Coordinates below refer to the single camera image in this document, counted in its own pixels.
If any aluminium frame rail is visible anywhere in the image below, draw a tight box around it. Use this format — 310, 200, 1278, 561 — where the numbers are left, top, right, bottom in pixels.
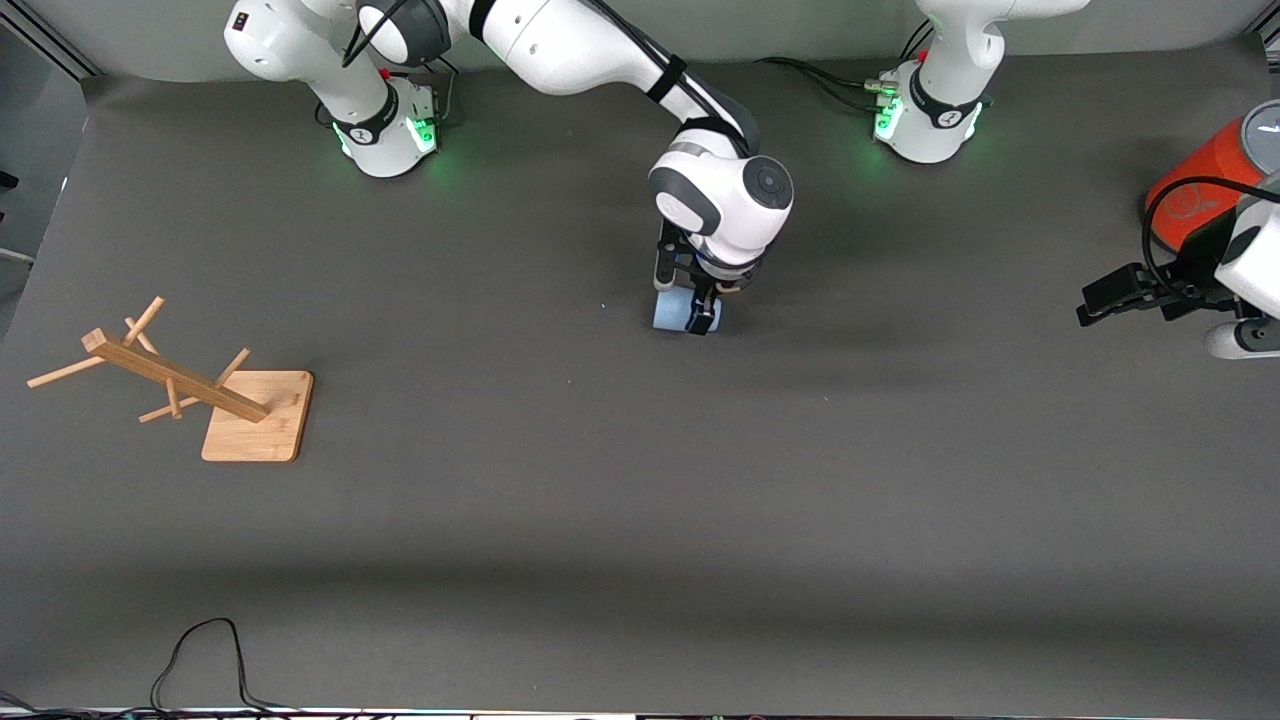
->
0, 0, 106, 79

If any dark grey table mat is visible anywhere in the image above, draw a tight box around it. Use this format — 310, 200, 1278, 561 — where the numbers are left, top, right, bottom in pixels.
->
0, 40, 1280, 716

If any black left arm base cable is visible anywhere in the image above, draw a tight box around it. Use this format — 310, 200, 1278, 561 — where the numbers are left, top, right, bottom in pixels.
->
755, 20, 933, 111

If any wooden mug tree rack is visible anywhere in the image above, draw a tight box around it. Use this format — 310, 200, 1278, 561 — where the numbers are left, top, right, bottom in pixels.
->
27, 296, 314, 463

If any orange can with grey lid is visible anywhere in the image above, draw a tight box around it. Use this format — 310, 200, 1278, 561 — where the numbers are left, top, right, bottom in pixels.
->
1145, 100, 1280, 251

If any black arm base cable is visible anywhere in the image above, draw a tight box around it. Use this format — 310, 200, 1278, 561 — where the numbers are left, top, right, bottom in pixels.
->
755, 20, 933, 111
385, 60, 463, 126

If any black right arm base cable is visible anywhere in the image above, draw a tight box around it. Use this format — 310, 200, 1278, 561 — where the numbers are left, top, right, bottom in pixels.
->
385, 60, 463, 126

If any light blue cup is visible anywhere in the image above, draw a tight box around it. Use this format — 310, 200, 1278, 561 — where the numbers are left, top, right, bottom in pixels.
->
653, 288, 721, 334

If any thin black looped cable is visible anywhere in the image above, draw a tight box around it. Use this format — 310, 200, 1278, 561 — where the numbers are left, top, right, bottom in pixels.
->
150, 618, 301, 713

